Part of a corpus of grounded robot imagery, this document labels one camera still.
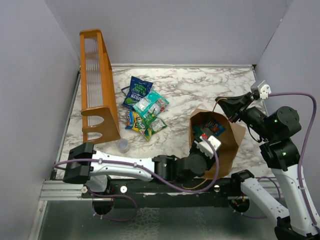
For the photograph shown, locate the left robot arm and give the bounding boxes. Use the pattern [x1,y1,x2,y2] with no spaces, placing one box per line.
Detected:
[62,141,216,184]

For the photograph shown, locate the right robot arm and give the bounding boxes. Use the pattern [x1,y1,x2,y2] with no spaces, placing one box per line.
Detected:
[215,92,320,240]

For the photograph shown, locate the green yellow snack packet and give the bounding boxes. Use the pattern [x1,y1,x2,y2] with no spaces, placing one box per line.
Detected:
[137,113,167,141]

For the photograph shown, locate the orange wooden rack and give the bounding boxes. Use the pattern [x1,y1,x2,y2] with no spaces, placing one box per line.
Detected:
[79,29,121,145]

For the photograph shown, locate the brown paper bag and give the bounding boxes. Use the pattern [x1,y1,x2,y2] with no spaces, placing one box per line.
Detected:
[189,108,246,179]

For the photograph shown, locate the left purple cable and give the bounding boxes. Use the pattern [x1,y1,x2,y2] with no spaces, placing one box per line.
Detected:
[53,133,221,222]

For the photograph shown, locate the small clear plastic cup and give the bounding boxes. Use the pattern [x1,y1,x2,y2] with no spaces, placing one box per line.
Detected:
[117,138,130,153]

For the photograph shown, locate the yellow M&M's packet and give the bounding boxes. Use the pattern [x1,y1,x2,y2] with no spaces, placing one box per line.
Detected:
[132,111,142,132]

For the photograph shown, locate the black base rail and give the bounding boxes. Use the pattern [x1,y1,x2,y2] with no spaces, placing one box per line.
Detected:
[81,178,251,213]

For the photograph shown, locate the small blue candy bar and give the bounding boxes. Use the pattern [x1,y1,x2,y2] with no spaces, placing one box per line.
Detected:
[125,109,134,130]

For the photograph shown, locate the dark blue snack packet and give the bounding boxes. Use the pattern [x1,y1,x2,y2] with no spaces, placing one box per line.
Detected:
[121,86,130,96]

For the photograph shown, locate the blue Burts crisps packet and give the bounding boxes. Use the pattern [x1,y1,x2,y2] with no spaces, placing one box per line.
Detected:
[122,76,153,109]

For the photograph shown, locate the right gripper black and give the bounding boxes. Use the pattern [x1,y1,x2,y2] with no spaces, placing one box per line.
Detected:
[216,90,275,140]

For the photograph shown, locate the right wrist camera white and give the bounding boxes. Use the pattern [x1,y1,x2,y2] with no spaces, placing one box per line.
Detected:
[250,80,272,101]

